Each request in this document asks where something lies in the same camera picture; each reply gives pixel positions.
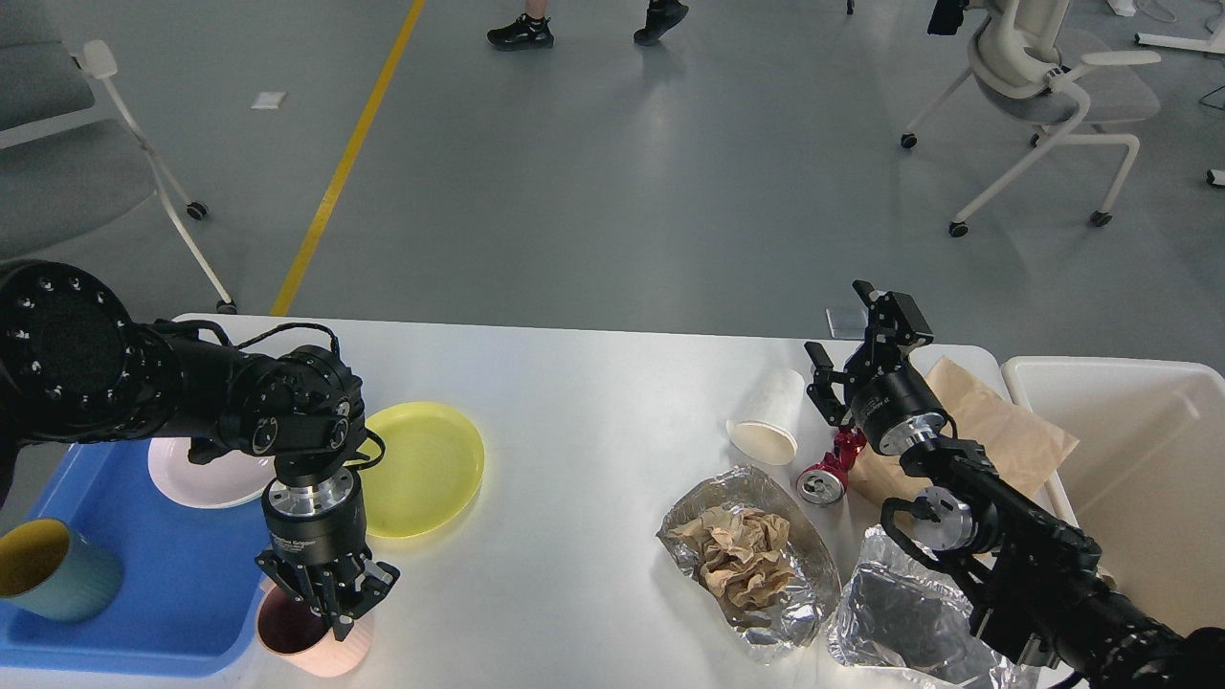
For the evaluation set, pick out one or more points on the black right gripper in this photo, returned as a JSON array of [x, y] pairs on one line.
[[883, 395]]

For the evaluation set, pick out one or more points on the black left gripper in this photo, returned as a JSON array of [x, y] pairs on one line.
[[317, 547]]

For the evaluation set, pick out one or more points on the pink ribbed mug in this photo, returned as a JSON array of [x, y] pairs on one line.
[[289, 630]]

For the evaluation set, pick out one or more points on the yellow plastic plate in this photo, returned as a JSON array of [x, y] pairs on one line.
[[433, 465]]

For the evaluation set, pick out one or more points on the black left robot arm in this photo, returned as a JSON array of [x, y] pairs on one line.
[[75, 367]]

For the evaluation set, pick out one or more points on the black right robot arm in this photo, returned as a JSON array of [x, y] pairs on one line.
[[1032, 579]]

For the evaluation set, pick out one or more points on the white paper cup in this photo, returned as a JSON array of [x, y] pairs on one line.
[[766, 424]]

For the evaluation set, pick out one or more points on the crushed red soda can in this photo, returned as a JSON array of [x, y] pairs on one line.
[[825, 483]]

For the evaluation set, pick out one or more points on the blue plastic tray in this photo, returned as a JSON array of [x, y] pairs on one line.
[[190, 580]]

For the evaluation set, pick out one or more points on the brown paper bag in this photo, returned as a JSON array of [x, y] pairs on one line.
[[1025, 449]]

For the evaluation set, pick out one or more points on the foil tray with paper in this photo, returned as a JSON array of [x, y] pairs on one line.
[[814, 592]]

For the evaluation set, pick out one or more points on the crumpled brown paper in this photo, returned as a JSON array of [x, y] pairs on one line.
[[741, 555]]

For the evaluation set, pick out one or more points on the crumpled aluminium foil sheet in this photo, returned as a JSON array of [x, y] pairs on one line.
[[911, 621]]

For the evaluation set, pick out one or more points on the teal yellow mug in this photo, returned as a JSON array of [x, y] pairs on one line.
[[51, 570]]

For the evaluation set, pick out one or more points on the beige plastic bin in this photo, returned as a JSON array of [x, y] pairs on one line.
[[1146, 480]]

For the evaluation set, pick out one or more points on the white office chair right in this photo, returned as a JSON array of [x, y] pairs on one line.
[[1066, 84]]

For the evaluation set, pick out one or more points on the grey office chair left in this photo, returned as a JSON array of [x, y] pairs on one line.
[[61, 185]]

